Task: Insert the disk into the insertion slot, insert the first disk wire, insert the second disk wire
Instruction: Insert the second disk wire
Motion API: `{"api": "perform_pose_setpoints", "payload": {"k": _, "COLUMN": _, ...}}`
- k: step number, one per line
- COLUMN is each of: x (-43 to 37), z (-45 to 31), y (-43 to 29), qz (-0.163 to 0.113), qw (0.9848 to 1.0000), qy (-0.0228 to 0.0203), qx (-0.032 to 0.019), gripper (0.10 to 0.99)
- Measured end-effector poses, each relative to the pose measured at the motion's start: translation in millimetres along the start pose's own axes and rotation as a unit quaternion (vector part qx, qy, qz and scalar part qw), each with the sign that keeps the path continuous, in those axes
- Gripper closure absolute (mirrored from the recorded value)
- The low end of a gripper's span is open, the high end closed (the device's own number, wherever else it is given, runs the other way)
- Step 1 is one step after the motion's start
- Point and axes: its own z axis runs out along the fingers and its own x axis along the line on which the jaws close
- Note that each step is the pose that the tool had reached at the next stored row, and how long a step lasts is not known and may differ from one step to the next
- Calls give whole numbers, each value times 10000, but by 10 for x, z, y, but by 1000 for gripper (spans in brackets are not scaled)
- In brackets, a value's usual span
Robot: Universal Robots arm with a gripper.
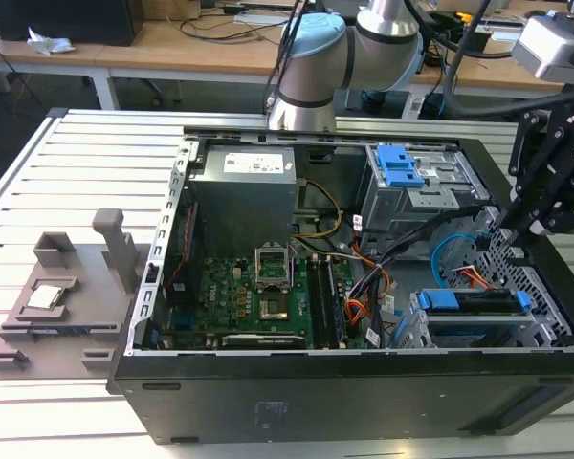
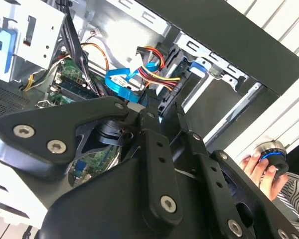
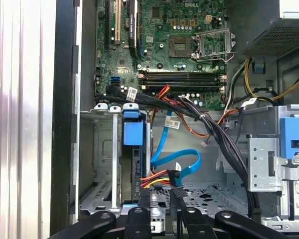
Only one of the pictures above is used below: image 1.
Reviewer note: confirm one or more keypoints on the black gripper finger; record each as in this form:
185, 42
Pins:
562, 196
519, 210

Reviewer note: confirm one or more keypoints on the hard disk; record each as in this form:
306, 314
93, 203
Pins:
440, 300

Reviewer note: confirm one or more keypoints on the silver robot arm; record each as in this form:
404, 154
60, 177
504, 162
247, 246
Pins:
311, 57

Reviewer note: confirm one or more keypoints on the metal disk bay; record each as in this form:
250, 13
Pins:
538, 330

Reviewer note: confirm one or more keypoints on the black RAM slot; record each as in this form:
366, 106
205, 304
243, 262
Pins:
318, 301
336, 306

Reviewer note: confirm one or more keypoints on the metal drive cage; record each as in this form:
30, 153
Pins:
411, 205

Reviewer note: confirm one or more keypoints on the small black cube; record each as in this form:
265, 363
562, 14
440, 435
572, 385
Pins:
478, 43

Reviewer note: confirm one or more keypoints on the blue drive cage latch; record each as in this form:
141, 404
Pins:
397, 167

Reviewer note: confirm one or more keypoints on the CPU socket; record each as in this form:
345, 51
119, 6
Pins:
274, 308

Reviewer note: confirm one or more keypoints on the grey power supply unit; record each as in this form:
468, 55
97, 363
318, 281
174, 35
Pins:
244, 205

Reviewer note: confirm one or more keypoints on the black open PC case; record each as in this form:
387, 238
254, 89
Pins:
315, 406

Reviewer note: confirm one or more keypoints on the black graphics card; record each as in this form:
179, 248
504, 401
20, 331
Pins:
263, 341

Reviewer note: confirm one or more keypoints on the green motherboard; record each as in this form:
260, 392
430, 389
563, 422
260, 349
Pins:
225, 296

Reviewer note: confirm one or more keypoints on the wooden desk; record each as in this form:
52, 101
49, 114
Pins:
172, 55

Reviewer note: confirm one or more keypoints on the grey parts rack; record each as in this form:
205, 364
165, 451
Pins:
91, 296

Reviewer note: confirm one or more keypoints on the silver CPU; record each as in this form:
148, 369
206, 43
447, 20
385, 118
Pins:
45, 295

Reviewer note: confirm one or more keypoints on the large black box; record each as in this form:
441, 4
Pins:
62, 21

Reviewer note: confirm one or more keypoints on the crumpled white paper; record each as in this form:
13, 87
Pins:
52, 43

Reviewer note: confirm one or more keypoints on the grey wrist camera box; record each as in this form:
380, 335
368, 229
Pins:
545, 48

